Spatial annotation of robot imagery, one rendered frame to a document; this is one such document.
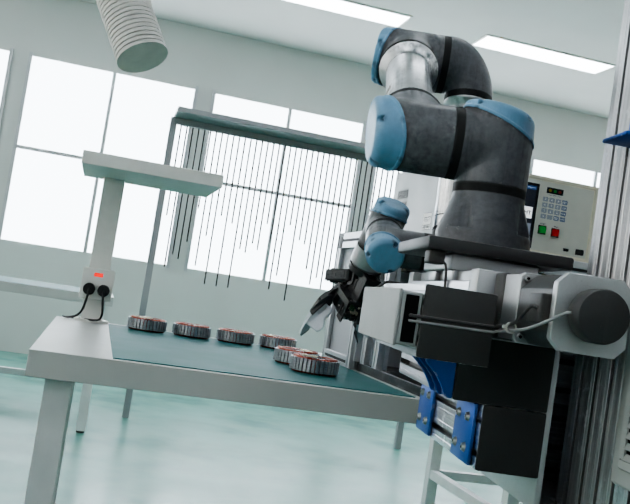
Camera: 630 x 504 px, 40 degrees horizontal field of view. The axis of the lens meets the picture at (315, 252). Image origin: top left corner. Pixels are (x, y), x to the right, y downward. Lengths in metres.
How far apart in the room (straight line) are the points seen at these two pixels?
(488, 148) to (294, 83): 7.37
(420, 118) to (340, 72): 7.48
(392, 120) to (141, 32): 1.49
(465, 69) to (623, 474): 0.96
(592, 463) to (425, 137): 0.53
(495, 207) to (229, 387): 0.64
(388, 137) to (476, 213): 0.18
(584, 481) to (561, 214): 1.20
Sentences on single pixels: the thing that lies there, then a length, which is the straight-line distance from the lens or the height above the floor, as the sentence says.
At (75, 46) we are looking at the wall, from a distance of 8.55.
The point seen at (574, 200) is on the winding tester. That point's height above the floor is 1.27.
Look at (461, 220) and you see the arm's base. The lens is 1.37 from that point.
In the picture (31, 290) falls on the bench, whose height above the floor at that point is 0.72.
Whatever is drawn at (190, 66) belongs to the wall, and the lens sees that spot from 8.56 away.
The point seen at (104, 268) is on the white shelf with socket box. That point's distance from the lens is 2.59.
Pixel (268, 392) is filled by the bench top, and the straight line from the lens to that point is 1.70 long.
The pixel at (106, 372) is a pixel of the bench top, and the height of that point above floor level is 0.72.
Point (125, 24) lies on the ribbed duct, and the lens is 2.76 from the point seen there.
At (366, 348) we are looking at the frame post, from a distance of 2.21.
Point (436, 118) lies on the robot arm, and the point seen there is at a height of 1.22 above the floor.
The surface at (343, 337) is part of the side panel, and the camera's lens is 2.40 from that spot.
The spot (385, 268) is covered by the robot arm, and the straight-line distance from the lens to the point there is 1.65.
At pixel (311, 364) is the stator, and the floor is 0.77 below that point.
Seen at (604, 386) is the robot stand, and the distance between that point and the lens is 1.23.
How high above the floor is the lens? 0.92
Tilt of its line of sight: 3 degrees up
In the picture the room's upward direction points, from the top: 9 degrees clockwise
